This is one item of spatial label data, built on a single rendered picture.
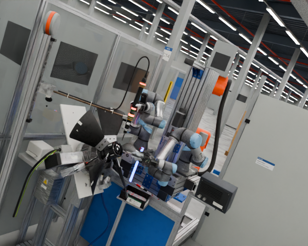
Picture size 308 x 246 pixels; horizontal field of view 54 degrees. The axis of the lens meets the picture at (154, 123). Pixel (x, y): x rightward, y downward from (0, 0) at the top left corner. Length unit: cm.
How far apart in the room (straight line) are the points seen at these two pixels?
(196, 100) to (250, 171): 117
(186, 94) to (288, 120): 122
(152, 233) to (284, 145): 181
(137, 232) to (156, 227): 20
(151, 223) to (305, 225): 180
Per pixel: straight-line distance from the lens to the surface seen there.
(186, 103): 308
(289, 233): 382
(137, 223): 273
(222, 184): 231
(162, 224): 261
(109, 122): 230
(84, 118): 205
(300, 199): 372
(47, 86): 225
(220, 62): 612
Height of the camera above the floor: 185
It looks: 10 degrees down
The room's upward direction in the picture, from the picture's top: 21 degrees clockwise
